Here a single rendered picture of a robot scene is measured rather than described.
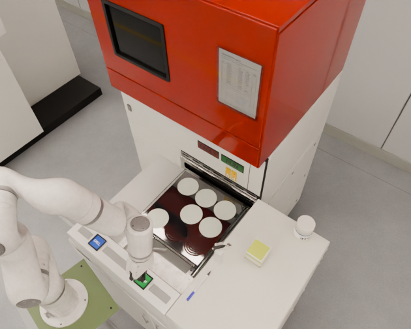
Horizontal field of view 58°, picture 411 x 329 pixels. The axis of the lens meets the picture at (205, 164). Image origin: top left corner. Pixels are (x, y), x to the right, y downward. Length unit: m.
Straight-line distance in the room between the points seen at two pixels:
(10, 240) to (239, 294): 0.83
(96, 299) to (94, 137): 1.92
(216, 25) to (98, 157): 2.20
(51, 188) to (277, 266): 0.92
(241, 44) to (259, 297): 0.89
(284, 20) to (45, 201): 0.74
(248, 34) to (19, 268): 0.92
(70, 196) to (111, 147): 2.27
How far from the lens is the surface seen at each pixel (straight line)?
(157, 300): 1.46
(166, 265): 1.59
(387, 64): 2.79
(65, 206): 0.95
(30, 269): 1.23
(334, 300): 2.57
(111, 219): 1.06
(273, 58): 1.06
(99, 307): 1.65
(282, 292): 1.47
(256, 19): 1.04
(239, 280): 1.47
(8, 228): 0.97
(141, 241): 1.20
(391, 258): 2.81
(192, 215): 1.66
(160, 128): 1.80
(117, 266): 1.54
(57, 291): 1.46
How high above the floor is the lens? 2.34
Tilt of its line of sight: 52 degrees down
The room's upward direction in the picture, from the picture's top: 2 degrees counter-clockwise
